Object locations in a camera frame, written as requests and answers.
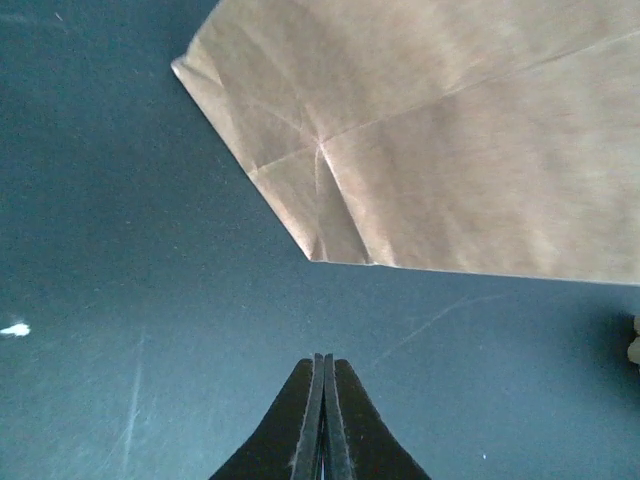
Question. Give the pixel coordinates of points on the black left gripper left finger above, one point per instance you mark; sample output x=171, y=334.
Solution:
x=287, y=444

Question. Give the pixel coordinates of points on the large brown paper bag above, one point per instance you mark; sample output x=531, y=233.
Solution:
x=494, y=137

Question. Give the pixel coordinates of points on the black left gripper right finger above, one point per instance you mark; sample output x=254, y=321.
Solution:
x=357, y=444

